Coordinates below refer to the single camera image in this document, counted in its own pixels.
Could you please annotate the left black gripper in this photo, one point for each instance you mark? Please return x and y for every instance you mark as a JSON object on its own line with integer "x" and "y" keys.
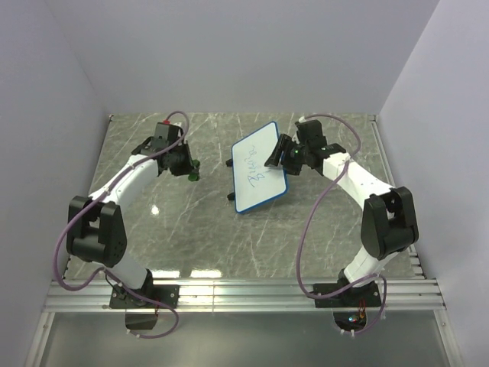
{"x": 187, "y": 167}

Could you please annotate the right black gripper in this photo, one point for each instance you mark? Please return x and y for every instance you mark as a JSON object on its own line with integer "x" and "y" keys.
{"x": 285, "y": 144}

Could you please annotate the green whiteboard eraser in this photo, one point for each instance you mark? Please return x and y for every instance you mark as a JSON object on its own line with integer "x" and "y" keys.
{"x": 194, "y": 174}

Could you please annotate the blue framed whiteboard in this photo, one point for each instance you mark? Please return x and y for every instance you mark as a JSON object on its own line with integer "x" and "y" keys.
{"x": 255, "y": 184}

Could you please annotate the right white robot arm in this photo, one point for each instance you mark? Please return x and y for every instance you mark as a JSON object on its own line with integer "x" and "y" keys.
{"x": 388, "y": 225}

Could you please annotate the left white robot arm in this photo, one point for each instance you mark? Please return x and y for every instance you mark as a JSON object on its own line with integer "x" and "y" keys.
{"x": 96, "y": 229}

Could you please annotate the right side aluminium rail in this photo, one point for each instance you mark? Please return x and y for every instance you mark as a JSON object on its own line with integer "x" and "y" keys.
{"x": 410, "y": 250}

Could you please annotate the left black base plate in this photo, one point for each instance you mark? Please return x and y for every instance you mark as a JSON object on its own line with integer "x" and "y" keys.
{"x": 167, "y": 294}

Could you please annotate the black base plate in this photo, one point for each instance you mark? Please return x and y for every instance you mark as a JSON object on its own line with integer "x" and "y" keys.
{"x": 167, "y": 294}
{"x": 366, "y": 296}

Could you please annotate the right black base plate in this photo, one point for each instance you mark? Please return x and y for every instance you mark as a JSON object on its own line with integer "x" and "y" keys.
{"x": 366, "y": 296}

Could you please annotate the aluminium mounting rail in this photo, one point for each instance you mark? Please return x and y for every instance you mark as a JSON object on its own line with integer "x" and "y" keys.
{"x": 240, "y": 296}

